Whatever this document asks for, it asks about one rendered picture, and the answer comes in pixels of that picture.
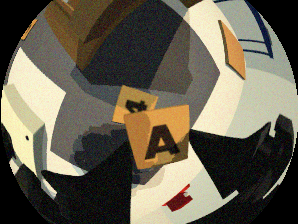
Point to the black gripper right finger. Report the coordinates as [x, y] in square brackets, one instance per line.
[225, 158]

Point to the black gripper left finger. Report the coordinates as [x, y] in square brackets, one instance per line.
[106, 187]

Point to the tan flat rectangular card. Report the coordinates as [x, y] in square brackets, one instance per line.
[233, 51]

